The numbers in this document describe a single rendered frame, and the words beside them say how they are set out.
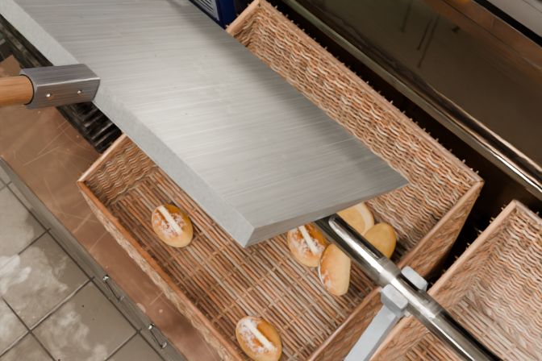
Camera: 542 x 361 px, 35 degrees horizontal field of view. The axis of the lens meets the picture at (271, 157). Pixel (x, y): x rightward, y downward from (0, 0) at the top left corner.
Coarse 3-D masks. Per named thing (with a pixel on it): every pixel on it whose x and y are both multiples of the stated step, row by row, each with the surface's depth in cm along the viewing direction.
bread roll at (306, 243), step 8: (288, 232) 163; (296, 232) 160; (304, 232) 160; (312, 232) 160; (320, 232) 162; (288, 240) 162; (296, 240) 160; (304, 240) 159; (312, 240) 159; (320, 240) 160; (296, 248) 160; (304, 248) 159; (312, 248) 158; (320, 248) 159; (296, 256) 161; (304, 256) 159; (312, 256) 158; (320, 256) 159; (304, 264) 161; (312, 264) 160
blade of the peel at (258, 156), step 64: (0, 0) 107; (64, 0) 117; (128, 0) 126; (64, 64) 102; (128, 64) 110; (192, 64) 118; (256, 64) 127; (128, 128) 97; (192, 128) 104; (256, 128) 111; (320, 128) 119; (192, 192) 92; (256, 192) 99; (320, 192) 105; (384, 192) 111
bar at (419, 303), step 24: (336, 216) 102; (336, 240) 101; (360, 240) 101; (360, 264) 100; (384, 264) 99; (384, 288) 98; (408, 288) 97; (384, 312) 101; (408, 312) 98; (432, 312) 96; (384, 336) 102; (456, 336) 94; (360, 360) 103; (480, 360) 93
